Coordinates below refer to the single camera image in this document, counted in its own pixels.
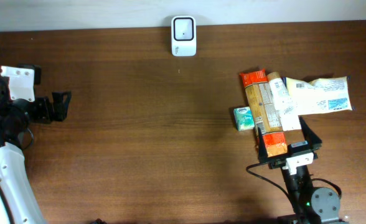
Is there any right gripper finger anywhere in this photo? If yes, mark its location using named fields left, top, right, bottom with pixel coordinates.
left=299, top=116, right=322, bottom=151
left=258, top=128, right=268, bottom=162

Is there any orange spaghetti packet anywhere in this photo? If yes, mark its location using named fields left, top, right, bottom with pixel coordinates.
left=240, top=70, right=288, bottom=157

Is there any white cream tube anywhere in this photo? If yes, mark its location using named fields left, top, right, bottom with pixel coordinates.
left=266, top=72, right=301, bottom=131

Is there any teal tissue pack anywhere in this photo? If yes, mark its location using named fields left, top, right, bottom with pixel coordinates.
left=233, top=106, right=255, bottom=131

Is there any pale yellow snack bag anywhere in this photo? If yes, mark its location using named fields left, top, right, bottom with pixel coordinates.
left=285, top=77, right=353, bottom=115

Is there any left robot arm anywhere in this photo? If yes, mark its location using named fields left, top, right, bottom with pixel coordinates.
left=0, top=75, right=72, bottom=223

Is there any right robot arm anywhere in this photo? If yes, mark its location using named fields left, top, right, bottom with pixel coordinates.
left=258, top=117, right=342, bottom=223

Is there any white barcode scanner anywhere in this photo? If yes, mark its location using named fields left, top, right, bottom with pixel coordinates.
left=171, top=16, right=197, bottom=57

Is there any right black cable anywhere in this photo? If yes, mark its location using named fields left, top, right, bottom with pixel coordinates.
left=245, top=161, right=296, bottom=212

